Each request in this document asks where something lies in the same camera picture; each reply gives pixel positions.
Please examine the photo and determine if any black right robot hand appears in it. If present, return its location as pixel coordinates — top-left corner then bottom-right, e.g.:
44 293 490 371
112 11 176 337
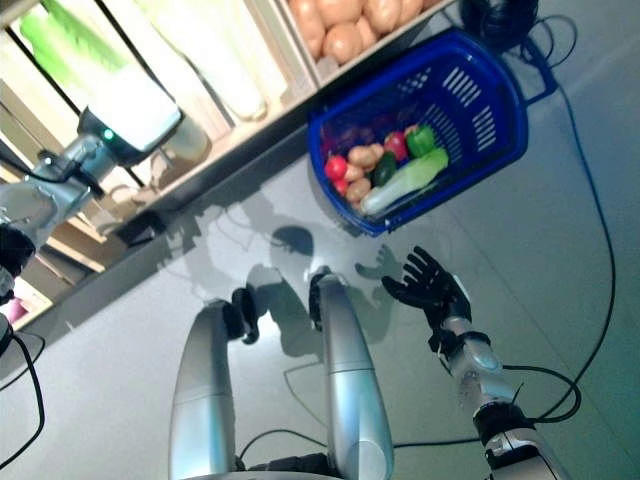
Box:
381 244 474 329

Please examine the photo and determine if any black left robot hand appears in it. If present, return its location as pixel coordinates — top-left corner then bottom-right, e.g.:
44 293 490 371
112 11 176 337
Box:
77 89 184 166

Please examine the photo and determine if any blue plastic shopping basket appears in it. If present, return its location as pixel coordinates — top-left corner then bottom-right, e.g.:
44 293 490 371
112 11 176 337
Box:
306 27 559 236

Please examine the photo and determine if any wooden slat crate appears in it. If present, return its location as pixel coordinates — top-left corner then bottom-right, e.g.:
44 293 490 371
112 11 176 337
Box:
0 0 321 216
277 0 461 89

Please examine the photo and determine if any black right robot foot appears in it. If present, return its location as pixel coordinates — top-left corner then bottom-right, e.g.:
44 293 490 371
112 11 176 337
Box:
308 272 327 331

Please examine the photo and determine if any black robot foot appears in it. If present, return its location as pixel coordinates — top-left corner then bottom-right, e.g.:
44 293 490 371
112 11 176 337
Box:
308 272 327 331
230 287 261 346

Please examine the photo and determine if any wooden display stand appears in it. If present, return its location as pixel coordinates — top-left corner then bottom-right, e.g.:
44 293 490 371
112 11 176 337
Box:
0 74 451 326

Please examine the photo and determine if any green bell pepper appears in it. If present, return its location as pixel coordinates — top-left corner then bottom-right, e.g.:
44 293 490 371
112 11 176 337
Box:
405 124 435 157

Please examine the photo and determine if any red bell pepper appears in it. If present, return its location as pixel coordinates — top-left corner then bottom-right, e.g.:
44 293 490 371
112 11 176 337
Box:
383 130 409 161

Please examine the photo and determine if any black left robot foot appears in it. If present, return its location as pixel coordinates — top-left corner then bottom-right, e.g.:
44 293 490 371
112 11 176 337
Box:
230 287 261 346

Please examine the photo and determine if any dark robot waist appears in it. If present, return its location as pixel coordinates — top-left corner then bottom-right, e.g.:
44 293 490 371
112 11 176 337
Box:
214 452 341 480

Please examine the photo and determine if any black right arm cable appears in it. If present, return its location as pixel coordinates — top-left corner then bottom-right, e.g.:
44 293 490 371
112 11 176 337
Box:
499 363 582 421

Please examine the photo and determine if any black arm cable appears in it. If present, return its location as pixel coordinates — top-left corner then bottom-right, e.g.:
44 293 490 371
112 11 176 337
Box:
0 319 46 471
499 363 582 421

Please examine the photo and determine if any black floor cable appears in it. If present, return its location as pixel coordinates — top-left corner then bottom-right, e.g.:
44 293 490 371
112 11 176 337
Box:
234 14 619 456

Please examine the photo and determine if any coiled black cable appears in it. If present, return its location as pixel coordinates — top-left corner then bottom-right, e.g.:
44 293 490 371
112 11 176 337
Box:
457 0 544 51

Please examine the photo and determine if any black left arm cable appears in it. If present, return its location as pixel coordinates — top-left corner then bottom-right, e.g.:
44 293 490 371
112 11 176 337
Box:
0 319 46 471

